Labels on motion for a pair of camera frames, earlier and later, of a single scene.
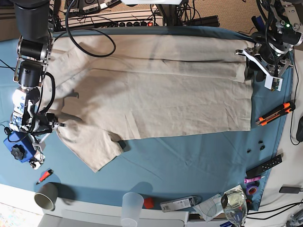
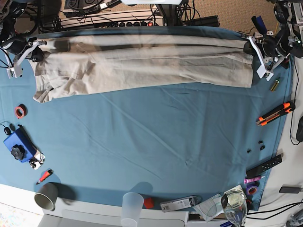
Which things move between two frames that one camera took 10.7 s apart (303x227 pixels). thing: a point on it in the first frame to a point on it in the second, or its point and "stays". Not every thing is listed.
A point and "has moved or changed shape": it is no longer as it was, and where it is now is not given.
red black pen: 45,175 stays
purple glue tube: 252,179 stays
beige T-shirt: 103,87 has moved or changed shape
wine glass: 235,205 stays
